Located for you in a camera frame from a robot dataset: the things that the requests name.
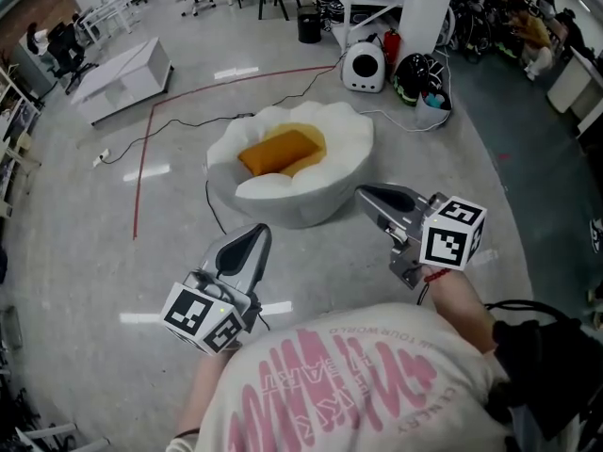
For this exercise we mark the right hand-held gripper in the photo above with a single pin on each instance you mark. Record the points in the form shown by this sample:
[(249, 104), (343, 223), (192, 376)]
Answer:
[(445, 243)]

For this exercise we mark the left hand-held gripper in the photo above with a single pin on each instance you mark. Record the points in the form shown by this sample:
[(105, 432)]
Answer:
[(188, 313)]

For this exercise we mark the orange pillow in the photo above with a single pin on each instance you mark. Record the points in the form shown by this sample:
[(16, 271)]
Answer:
[(278, 151)]

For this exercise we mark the black shoulder bag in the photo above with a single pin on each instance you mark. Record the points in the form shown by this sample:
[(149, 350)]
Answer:
[(542, 360)]

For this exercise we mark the person's right forearm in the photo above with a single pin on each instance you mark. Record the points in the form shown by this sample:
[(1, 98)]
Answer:
[(459, 309)]

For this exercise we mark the person's left forearm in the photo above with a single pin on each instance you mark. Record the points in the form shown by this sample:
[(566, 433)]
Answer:
[(202, 393)]

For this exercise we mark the white flower-shaped plush cushion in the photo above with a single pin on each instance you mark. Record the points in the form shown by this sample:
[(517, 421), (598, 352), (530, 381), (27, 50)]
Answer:
[(330, 139)]

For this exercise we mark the white bag with colourful items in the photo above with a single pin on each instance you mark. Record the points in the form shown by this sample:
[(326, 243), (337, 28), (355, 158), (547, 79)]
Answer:
[(431, 111)]

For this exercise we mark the black glossy helmet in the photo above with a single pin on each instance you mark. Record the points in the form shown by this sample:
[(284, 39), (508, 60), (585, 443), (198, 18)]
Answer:
[(411, 73)]

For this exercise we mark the black white-striped bag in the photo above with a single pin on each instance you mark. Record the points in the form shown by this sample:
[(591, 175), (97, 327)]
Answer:
[(438, 75)]

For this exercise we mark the black power adapter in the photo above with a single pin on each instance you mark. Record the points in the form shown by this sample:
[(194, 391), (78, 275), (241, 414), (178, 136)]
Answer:
[(244, 115)]

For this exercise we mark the white pet carrier backpack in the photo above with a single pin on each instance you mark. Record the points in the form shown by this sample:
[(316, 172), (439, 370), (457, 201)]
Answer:
[(363, 69)]

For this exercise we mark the red fire extinguisher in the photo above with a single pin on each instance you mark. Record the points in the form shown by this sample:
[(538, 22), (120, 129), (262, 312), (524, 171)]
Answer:
[(392, 47)]

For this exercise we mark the person's white pink-print shirt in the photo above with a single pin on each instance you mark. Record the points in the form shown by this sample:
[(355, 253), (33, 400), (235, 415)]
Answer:
[(353, 393)]

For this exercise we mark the white power strip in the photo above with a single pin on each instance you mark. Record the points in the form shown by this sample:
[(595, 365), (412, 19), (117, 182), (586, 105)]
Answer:
[(101, 157)]

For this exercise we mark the black waste bin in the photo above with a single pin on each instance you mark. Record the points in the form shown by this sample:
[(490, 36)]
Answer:
[(308, 26)]

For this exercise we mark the white shelf rack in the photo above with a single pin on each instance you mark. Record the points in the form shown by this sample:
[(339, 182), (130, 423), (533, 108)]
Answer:
[(372, 3)]

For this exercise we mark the white side cabinet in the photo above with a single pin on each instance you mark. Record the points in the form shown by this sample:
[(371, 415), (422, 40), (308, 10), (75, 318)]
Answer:
[(567, 83)]

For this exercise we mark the white low cabinet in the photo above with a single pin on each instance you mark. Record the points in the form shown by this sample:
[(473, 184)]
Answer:
[(127, 73)]

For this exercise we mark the black office chair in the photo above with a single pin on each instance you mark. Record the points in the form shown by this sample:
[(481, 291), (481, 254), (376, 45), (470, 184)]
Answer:
[(63, 45)]

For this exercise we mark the white desk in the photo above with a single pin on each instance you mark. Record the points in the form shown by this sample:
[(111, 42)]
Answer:
[(113, 7)]

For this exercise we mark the white wall shelving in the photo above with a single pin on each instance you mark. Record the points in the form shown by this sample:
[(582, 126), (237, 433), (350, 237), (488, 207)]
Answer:
[(14, 111)]

